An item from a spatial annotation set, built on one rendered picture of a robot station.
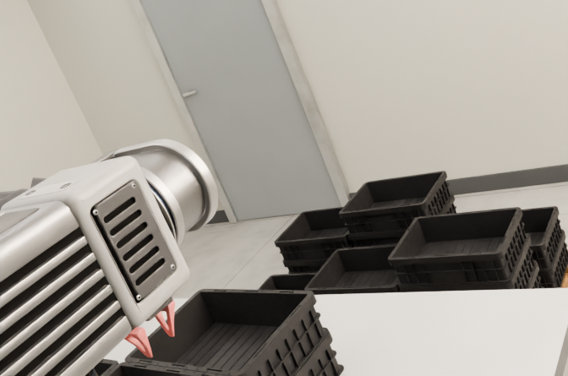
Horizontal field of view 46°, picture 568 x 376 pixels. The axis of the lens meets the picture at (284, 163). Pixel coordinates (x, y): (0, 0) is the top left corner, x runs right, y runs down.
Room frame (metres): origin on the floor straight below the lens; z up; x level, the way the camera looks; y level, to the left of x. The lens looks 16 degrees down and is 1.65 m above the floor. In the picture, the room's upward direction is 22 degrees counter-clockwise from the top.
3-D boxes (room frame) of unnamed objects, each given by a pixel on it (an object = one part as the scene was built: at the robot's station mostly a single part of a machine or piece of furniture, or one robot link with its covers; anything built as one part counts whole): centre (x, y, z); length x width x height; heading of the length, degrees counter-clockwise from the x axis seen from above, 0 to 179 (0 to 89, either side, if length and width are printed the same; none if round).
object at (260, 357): (1.43, 0.29, 0.92); 0.40 x 0.30 x 0.02; 48
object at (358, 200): (2.63, -0.38, 0.37); 0.40 x 0.30 x 0.45; 52
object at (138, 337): (1.17, 0.37, 1.10); 0.07 x 0.07 x 0.09; 48
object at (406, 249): (2.06, -0.45, 0.37); 0.40 x 0.30 x 0.45; 52
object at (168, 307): (1.20, 0.35, 1.10); 0.07 x 0.07 x 0.09; 48
